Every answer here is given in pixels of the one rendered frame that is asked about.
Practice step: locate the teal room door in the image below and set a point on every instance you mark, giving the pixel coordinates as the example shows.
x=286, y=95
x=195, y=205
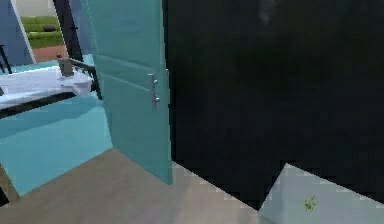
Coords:
x=133, y=83

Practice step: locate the green sofa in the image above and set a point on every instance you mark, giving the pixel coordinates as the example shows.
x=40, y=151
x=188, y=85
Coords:
x=41, y=31

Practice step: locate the grey bottle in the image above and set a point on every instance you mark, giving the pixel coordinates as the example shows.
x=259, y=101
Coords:
x=65, y=66

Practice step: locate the white table with black frame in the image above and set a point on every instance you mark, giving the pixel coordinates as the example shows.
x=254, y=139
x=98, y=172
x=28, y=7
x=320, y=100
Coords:
x=36, y=86

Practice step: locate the purple cushion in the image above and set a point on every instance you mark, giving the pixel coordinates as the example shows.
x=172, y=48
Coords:
x=49, y=28

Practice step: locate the pale grey box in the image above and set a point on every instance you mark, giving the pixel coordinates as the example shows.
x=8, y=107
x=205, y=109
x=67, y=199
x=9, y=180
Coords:
x=316, y=200

